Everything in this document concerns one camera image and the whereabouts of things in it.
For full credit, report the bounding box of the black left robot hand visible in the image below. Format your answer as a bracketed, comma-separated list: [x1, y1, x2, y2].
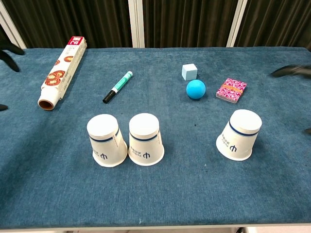
[0, 39, 25, 112]

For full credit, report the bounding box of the cling film cardboard box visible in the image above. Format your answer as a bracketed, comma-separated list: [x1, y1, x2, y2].
[40, 36, 87, 100]

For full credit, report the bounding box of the light blue foam cube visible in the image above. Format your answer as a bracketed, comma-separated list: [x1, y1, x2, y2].
[181, 63, 198, 81]

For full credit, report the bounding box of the pink playing card deck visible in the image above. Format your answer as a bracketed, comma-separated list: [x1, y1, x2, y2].
[215, 77, 247, 104]

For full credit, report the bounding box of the blue ball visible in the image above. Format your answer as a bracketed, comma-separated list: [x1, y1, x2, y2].
[186, 79, 207, 100]

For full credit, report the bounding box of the dark pleated curtain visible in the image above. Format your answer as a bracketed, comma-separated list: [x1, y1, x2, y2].
[234, 0, 311, 50]
[1, 0, 133, 49]
[0, 23, 16, 49]
[142, 0, 240, 48]

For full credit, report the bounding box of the blue table cloth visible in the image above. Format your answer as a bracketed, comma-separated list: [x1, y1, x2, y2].
[0, 46, 311, 229]

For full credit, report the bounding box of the white frame post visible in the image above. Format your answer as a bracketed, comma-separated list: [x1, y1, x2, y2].
[0, 0, 27, 50]
[127, 0, 146, 49]
[226, 0, 249, 48]

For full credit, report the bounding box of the green marker black cap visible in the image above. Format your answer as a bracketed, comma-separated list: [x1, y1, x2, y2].
[102, 70, 134, 104]

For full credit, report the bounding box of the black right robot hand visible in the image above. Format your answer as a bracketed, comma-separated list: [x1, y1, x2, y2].
[270, 64, 311, 136]

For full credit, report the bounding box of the white paper cup blue stripe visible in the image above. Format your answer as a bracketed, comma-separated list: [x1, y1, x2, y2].
[128, 113, 165, 167]
[86, 114, 128, 168]
[215, 109, 263, 162]

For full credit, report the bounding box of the cling film roll brown core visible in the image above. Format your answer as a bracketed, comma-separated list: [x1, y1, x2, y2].
[37, 88, 60, 111]

